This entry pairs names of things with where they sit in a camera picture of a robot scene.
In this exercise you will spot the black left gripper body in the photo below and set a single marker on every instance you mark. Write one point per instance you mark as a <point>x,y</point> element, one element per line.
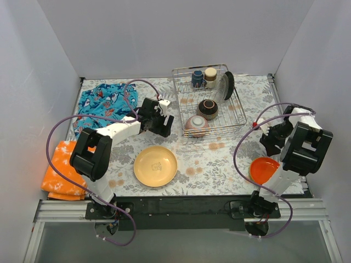
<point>163,126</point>

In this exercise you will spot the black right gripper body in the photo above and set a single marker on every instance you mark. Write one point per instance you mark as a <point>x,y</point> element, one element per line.
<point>270,141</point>

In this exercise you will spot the orange plate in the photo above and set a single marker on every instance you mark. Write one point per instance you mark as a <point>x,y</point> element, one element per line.
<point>263,168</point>

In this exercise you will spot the floral patterned bowl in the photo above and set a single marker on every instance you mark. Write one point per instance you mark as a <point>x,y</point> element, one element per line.
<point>196,127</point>

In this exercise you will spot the beige bear plate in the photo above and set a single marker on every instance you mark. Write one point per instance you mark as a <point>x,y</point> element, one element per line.
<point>155,166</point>

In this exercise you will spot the brown rimmed cream bowl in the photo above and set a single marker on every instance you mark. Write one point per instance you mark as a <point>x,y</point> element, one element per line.
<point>207,109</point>

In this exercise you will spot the dark blue mug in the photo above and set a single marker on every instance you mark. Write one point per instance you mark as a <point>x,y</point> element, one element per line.
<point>198,79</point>

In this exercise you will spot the clear ribbed glass plate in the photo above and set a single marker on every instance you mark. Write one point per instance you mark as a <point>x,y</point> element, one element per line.
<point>224,85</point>

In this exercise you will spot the lime green plate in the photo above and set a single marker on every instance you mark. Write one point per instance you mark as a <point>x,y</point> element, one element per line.
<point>250,174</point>

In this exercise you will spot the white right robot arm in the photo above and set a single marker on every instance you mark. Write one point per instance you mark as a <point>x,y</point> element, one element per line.
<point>301,144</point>

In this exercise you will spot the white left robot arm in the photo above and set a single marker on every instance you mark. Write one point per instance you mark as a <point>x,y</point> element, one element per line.
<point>91,155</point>

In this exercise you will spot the floral tablecloth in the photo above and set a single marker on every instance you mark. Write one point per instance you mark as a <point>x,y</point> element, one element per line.
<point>210,165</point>

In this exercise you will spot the blue shark print cloth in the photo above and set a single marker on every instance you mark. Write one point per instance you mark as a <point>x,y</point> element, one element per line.
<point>107,100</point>

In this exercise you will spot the beige and brown mug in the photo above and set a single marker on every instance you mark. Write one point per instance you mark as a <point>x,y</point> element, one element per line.
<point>210,76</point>

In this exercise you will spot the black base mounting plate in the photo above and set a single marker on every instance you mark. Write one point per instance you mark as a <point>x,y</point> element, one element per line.
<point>181,212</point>

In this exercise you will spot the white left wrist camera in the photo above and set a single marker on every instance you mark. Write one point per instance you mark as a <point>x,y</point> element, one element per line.
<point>163,106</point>

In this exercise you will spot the chrome wire dish rack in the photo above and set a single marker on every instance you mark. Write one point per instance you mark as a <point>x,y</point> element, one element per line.
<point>231,114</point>

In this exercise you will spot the aluminium frame rail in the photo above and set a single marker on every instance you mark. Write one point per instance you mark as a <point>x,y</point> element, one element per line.
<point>304,209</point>

